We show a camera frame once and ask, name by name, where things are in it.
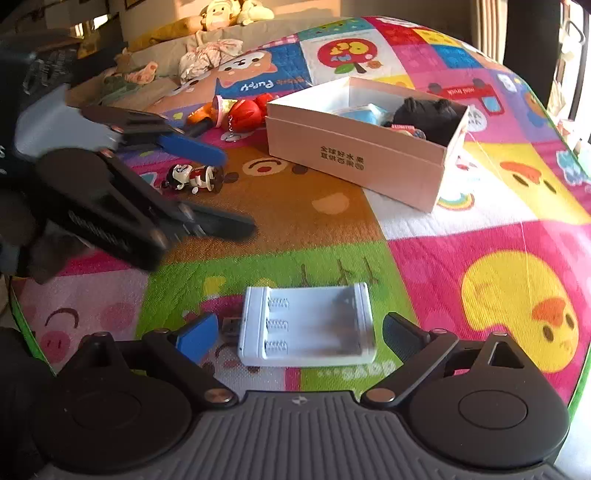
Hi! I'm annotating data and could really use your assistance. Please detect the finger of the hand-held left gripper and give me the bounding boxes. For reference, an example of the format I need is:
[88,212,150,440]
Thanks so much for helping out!
[81,105,228,168]
[104,152,257,241]

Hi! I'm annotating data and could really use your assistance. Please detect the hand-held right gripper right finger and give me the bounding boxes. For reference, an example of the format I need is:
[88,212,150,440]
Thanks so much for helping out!
[360,312,532,409]

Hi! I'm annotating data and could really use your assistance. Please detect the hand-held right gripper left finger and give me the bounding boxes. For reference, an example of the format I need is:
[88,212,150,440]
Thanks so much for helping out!
[69,311,238,408]

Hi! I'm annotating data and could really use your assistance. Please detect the black white figurine toy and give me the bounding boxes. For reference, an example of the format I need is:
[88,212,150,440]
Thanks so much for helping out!
[161,162,225,195]

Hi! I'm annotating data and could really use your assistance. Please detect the orange toy microphone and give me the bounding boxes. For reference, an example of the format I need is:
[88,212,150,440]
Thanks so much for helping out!
[187,95,236,139]

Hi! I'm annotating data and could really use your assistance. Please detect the red round toy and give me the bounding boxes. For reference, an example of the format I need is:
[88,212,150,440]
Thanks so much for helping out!
[221,93,275,143]

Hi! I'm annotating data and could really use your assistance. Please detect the white battery charger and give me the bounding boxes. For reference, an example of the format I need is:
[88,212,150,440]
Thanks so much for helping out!
[222,282,377,368]

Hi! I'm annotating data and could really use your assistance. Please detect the white cardboard box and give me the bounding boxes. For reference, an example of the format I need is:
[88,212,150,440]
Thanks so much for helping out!
[266,76,471,214]

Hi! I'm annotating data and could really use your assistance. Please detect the blue white packet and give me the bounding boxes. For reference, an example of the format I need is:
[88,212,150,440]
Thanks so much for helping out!
[335,104,393,125]

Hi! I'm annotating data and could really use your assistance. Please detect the black plush toy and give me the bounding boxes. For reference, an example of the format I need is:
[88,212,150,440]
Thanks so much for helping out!
[392,97,462,146]

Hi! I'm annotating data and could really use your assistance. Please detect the green cloth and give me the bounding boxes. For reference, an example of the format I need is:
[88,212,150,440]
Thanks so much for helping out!
[99,71,139,104]

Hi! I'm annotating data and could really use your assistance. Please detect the pink white clothes pile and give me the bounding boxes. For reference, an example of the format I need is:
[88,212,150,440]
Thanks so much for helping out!
[178,39,244,84]

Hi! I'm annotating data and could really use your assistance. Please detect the pink patterned cloth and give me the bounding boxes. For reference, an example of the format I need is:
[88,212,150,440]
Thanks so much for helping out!
[122,60,160,85]

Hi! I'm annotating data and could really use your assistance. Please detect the yellow pillow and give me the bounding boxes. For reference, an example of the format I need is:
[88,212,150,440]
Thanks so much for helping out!
[127,16,204,54]

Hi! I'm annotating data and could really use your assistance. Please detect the colourful cartoon play mat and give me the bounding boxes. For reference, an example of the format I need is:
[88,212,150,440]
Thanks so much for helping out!
[9,16,591,416]

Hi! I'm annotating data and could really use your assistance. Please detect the yellow plush toys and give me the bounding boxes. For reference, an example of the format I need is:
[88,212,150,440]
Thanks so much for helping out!
[199,0,241,32]

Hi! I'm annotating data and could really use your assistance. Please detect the beige sofa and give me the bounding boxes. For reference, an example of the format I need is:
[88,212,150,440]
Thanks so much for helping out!
[65,0,342,112]

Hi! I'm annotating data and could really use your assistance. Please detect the dark framed window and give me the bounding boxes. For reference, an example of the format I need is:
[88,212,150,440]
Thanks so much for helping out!
[545,0,591,153]

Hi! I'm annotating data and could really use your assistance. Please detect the beige curtain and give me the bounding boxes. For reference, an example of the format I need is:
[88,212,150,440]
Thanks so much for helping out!
[475,0,506,65]

